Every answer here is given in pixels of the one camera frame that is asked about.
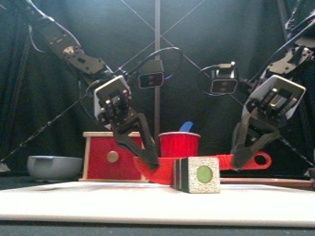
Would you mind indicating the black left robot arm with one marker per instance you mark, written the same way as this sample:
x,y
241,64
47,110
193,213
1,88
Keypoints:
x,y
78,58

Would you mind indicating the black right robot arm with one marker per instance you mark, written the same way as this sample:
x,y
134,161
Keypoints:
x,y
289,58

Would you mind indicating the brown wooden plate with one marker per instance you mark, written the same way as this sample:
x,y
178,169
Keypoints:
x,y
266,182

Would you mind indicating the toy sushi roll green centre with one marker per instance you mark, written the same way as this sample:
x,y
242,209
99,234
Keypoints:
x,y
197,175

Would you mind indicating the white cutting board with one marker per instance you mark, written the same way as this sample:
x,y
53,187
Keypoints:
x,y
155,202

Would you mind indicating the red wooden drawer box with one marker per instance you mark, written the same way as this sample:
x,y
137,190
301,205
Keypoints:
x,y
105,159

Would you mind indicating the red plastic cup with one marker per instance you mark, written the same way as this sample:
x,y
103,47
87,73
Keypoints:
x,y
179,144

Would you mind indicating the red toy pan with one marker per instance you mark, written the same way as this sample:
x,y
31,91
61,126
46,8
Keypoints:
x,y
161,173

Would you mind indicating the grey bowl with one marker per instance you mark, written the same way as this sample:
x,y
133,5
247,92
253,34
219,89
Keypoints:
x,y
54,167

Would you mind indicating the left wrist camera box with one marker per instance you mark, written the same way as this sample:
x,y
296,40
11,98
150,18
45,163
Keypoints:
x,y
151,75

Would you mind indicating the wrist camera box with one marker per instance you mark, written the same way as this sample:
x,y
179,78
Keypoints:
x,y
151,75
223,80

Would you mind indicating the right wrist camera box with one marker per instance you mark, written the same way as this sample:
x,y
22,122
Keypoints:
x,y
223,80

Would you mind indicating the thin diagonal frame brace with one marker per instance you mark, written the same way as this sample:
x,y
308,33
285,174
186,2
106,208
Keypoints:
x,y
189,58
54,121

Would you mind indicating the vertical metal frame pole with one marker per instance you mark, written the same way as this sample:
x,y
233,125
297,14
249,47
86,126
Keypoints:
x,y
158,37

